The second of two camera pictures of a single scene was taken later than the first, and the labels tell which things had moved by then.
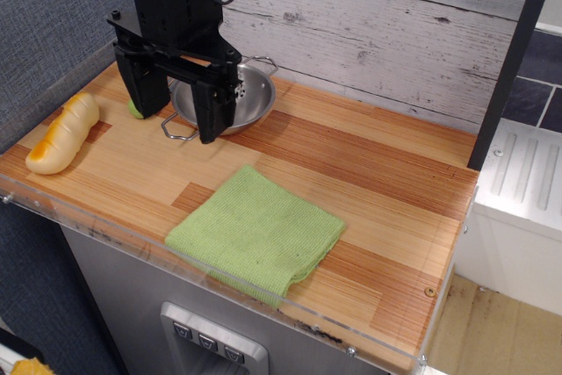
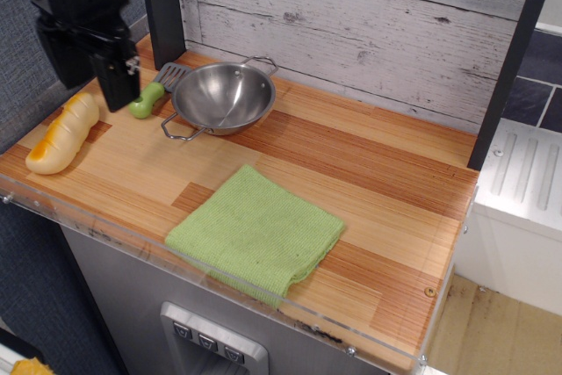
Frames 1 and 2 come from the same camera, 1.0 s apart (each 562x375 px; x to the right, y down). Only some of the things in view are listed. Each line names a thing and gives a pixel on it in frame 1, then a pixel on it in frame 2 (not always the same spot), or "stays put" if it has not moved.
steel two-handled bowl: (255, 97) stays put
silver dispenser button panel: (202, 346) stays put
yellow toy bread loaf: (66, 134) stays put
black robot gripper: (177, 14) to (79, 5)
